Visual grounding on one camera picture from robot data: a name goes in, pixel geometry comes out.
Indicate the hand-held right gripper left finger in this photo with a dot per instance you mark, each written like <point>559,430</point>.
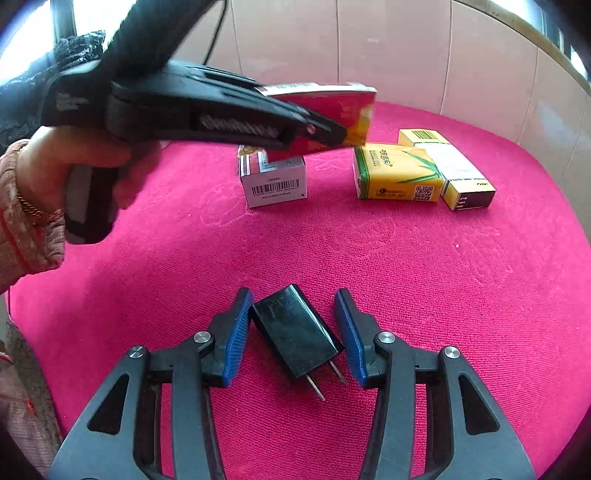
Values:
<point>235,341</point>

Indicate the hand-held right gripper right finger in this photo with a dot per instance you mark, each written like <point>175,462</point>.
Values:
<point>349,341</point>

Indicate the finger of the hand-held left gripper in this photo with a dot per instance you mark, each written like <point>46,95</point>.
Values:
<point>207,76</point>
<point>231,120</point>

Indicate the black charger plug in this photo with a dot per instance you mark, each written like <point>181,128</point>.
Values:
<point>295,332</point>

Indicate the red box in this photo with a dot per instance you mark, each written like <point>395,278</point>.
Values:
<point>341,110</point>

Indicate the person's left forearm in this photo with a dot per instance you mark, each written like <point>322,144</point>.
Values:
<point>23,244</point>

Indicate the person's left hand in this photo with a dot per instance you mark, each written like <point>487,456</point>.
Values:
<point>46,161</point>

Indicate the black plastic bag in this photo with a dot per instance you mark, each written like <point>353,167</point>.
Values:
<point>27,92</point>

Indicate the white box with barcode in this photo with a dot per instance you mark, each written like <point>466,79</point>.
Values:
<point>272,184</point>

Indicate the window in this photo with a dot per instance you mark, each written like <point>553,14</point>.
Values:
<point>27,32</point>

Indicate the yellow and green tissue pack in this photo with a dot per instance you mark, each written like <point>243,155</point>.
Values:
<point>392,170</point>

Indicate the yellow and white box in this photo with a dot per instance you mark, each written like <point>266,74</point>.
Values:
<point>457,170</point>

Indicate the grey brown clothing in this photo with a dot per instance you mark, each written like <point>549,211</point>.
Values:
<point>23,406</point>

